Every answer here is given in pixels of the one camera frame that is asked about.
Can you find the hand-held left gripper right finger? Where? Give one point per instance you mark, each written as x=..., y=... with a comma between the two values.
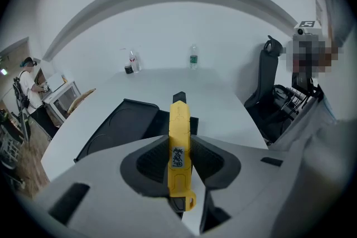
x=251, y=189

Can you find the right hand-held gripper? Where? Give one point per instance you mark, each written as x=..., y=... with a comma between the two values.
x=306, y=24

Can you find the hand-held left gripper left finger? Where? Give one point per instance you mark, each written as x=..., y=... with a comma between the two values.
x=106, y=175

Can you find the black box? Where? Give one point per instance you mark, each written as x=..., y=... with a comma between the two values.
x=125, y=122

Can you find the yellow utility knife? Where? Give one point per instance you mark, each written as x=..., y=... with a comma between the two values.
x=178, y=128

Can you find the black mesh office chair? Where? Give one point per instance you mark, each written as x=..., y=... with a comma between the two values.
x=265, y=86

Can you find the person's torso in grey shirt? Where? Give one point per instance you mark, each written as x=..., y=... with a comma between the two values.
x=309, y=122

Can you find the small white table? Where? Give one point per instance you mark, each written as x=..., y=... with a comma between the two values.
x=62, y=92

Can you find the white box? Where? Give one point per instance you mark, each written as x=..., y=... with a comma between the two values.
x=54, y=82

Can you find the clear bottle red label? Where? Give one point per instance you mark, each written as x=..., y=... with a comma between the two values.
x=135, y=62

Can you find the clear bottle green label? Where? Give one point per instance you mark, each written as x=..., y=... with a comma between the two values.
x=193, y=58

